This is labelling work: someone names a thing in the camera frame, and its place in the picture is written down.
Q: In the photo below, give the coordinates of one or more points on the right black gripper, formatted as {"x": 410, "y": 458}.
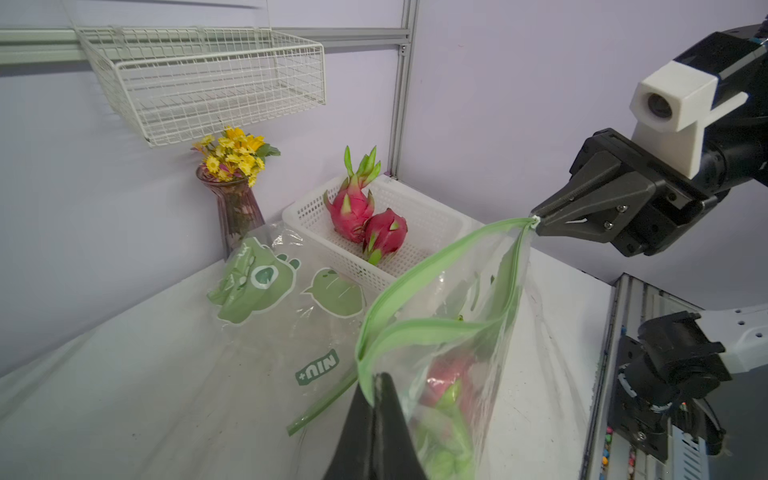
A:
{"x": 622, "y": 195}

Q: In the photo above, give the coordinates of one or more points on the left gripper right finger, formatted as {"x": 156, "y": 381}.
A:
{"x": 394, "y": 455}

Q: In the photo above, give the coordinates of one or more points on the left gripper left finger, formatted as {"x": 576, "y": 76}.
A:
{"x": 353, "y": 457}

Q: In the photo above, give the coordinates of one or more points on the green-print zip-top bag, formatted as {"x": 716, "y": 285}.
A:
{"x": 273, "y": 403}
{"x": 528, "y": 326}

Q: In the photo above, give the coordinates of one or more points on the pink dragon fruit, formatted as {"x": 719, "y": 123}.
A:
{"x": 384, "y": 235}
{"x": 351, "y": 208}

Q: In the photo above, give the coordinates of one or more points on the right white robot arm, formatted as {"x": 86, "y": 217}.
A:
{"x": 734, "y": 153}

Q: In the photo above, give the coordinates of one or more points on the white plastic basket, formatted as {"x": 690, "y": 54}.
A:
{"x": 415, "y": 227}

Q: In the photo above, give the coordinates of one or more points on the dark purple glass vase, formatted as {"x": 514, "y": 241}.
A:
{"x": 238, "y": 210}

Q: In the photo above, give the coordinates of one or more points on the yellow flower bouquet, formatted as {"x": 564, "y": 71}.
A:
{"x": 233, "y": 156}

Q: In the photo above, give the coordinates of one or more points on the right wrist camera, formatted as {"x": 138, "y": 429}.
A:
{"x": 673, "y": 106}

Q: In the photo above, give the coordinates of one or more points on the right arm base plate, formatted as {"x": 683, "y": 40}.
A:
{"x": 641, "y": 401}

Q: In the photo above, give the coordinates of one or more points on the white wire wall basket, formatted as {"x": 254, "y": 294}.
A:
{"x": 174, "y": 85}

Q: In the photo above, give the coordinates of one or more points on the aluminium frame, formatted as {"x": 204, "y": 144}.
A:
{"x": 58, "y": 111}

